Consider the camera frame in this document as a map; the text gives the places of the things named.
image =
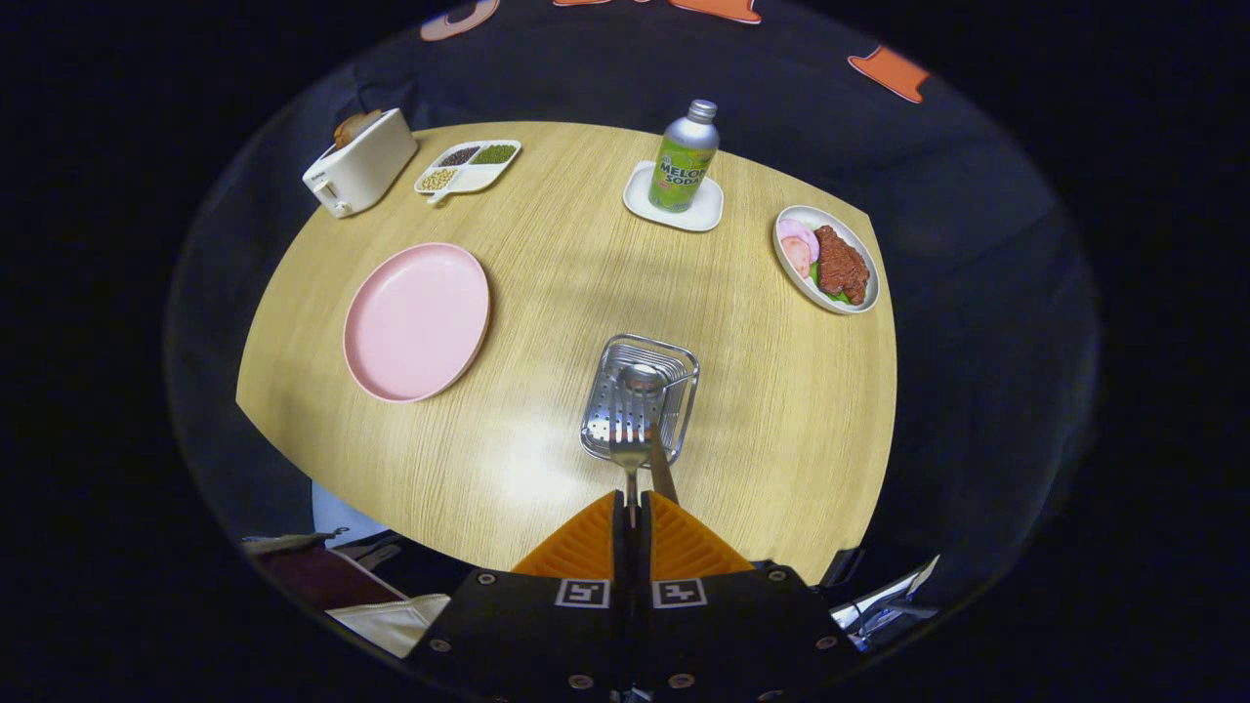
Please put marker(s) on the green soda bottle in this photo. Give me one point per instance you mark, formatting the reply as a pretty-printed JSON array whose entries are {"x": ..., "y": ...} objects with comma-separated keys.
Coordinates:
[{"x": 684, "y": 166}]

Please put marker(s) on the cream toaster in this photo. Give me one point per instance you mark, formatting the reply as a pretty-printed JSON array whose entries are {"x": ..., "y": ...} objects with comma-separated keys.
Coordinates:
[{"x": 366, "y": 166}]

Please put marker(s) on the white square coaster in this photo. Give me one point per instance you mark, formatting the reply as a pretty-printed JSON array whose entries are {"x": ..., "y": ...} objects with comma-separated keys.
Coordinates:
[{"x": 708, "y": 210}]

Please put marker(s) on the pile of green beans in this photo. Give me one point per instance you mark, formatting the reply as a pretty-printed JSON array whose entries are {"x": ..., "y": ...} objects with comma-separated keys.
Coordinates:
[{"x": 495, "y": 154}]

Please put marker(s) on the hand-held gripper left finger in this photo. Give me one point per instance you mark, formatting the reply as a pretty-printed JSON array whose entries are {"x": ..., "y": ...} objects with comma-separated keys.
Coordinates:
[{"x": 621, "y": 561}]

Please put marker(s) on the brown fried meat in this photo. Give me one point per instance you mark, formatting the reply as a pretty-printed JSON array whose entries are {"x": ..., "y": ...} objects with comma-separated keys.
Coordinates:
[{"x": 842, "y": 264}]

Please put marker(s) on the pink round plate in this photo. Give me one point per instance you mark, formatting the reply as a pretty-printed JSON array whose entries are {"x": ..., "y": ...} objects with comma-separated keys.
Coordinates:
[{"x": 415, "y": 322}]

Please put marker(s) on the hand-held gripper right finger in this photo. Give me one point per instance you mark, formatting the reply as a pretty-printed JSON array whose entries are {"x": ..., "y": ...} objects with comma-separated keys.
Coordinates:
[{"x": 648, "y": 625}]

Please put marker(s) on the brown toast slice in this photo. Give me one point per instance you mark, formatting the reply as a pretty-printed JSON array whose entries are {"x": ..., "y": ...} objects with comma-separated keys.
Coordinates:
[
  {"x": 347, "y": 131},
  {"x": 365, "y": 119}
]

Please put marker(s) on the white divided dish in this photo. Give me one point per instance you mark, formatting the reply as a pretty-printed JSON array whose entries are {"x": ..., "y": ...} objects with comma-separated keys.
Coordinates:
[{"x": 483, "y": 180}]

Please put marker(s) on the pile of yellow beans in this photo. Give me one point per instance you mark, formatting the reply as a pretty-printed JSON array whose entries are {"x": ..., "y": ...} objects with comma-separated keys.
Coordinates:
[{"x": 438, "y": 179}]

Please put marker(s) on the pile of dark beans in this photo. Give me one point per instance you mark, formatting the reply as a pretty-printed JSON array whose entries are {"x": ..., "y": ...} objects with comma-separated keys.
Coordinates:
[{"x": 458, "y": 156}]

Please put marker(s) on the white oval plate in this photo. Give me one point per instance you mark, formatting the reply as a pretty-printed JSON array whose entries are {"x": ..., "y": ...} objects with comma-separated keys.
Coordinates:
[{"x": 859, "y": 305}]

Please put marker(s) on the green lettuce leaf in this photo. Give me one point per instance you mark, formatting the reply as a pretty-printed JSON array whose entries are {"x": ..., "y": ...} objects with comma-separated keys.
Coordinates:
[{"x": 835, "y": 295}]

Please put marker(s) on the pink ham slice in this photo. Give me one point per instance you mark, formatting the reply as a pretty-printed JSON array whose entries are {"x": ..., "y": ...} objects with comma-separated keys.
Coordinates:
[
  {"x": 797, "y": 258},
  {"x": 798, "y": 231}
]

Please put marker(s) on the black backdrop cloth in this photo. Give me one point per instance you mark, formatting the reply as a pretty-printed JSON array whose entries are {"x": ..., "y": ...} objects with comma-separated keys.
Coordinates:
[{"x": 586, "y": 68}]

